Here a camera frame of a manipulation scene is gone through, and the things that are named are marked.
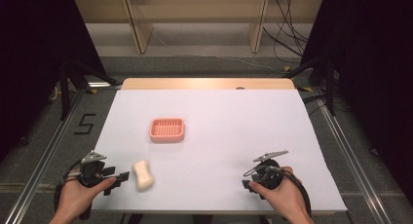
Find black curtain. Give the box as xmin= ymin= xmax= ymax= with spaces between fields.
xmin=300 ymin=0 xmax=413 ymax=199
xmin=0 ymin=0 xmax=108 ymax=164

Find person's left hand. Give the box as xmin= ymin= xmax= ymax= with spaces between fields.
xmin=52 ymin=176 xmax=118 ymax=224

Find black metal stand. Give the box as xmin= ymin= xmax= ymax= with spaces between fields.
xmin=284 ymin=54 xmax=337 ymax=117
xmin=57 ymin=58 xmax=119 ymax=122

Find light wooden shelf unit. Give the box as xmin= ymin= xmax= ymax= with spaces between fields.
xmin=73 ymin=0 xmax=324 ymax=55

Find person's right hand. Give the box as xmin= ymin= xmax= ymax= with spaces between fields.
xmin=248 ymin=166 xmax=316 ymax=224

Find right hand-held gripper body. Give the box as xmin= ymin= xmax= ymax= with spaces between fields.
xmin=250 ymin=149 xmax=289 ymax=190

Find black floor cables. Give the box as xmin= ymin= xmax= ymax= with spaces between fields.
xmin=262 ymin=0 xmax=310 ymax=65

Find white table sheet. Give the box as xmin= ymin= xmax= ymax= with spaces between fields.
xmin=92 ymin=89 xmax=349 ymax=214

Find pink soap dish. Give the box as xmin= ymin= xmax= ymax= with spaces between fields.
xmin=148 ymin=117 xmax=186 ymax=144

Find white floor cable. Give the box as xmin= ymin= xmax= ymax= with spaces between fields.
xmin=151 ymin=28 xmax=287 ymax=75

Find white soap bar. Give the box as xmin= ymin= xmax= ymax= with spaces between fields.
xmin=131 ymin=159 xmax=155 ymax=192

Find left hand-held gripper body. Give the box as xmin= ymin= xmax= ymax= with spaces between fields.
xmin=79 ymin=150 xmax=112 ymax=188

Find aluminium floor rail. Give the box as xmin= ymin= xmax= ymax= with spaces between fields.
xmin=312 ymin=87 xmax=394 ymax=224
xmin=3 ymin=87 xmax=90 ymax=224

